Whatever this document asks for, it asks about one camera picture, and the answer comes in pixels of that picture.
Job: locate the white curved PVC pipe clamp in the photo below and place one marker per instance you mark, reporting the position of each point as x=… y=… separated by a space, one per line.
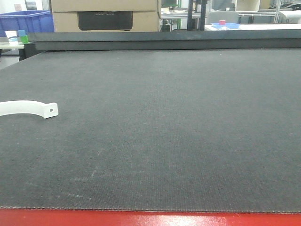
x=29 y=107

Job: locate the black raised board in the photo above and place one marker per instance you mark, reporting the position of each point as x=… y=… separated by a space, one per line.
x=186 y=40

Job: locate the large cardboard box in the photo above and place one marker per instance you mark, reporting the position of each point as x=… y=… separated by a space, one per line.
x=106 y=15

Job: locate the white paper cup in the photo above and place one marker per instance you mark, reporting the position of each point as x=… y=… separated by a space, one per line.
x=12 y=37

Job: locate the dark grey table mat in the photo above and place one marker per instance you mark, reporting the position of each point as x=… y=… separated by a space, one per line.
x=204 y=131

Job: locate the blue tray with red cube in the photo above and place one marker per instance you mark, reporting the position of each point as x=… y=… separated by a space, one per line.
x=223 y=25

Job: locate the green and blue blocks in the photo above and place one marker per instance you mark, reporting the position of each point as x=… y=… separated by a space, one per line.
x=23 y=36

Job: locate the blue plastic crate background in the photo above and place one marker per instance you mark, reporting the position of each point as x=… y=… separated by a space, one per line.
x=31 y=21

